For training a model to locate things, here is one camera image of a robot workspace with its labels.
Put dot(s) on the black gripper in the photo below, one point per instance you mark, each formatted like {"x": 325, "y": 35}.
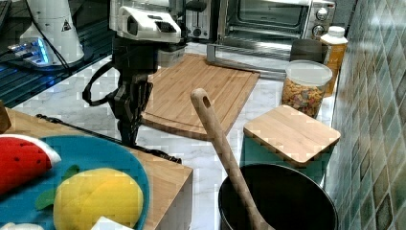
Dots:
{"x": 135, "y": 58}

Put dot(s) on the bamboo wooden drawer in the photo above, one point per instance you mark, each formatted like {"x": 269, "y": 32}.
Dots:
{"x": 155, "y": 152}

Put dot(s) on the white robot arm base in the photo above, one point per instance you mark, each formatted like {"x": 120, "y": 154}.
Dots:
{"x": 52, "y": 39}

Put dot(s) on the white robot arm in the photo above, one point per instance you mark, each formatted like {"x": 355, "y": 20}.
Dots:
{"x": 149, "y": 34}

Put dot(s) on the bamboo cutting board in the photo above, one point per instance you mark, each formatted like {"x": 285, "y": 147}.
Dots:
{"x": 178, "y": 90}

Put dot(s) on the wooden spoon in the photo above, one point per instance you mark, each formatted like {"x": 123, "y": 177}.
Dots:
{"x": 205, "y": 111}

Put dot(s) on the silver black toaster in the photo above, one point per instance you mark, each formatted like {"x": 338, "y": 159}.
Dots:
{"x": 201, "y": 16}

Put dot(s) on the yellow plush lemon toy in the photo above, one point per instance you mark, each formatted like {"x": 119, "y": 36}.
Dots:
{"x": 82, "y": 198}

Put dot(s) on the plush watermelon slice toy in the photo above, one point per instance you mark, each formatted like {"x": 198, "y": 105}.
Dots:
{"x": 22, "y": 159}

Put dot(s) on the brown wooden block left edge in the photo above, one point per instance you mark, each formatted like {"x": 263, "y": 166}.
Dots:
{"x": 5, "y": 122}

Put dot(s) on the white object at bottom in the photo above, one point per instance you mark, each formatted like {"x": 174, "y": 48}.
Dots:
{"x": 104, "y": 223}

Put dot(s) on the silver toaster oven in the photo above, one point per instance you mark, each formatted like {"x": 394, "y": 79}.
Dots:
{"x": 257, "y": 35}

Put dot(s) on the teal box with bamboo lid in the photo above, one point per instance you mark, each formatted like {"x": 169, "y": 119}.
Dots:
{"x": 287, "y": 137}

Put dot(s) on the blue round plate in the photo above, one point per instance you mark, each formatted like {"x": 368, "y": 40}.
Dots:
{"x": 87, "y": 153}

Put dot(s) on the clear jar with cereal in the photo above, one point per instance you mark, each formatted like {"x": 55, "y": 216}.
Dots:
{"x": 305, "y": 85}

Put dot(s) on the dark grey cup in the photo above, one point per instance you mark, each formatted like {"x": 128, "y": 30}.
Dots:
{"x": 308, "y": 49}

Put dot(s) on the white plush item bottom left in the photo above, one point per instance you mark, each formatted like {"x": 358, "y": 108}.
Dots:
{"x": 21, "y": 226}

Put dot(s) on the black round pot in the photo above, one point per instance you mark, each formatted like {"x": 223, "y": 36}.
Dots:
{"x": 287, "y": 199}

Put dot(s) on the orange juice bottle white cap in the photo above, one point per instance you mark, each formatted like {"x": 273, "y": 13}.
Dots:
{"x": 337, "y": 45}

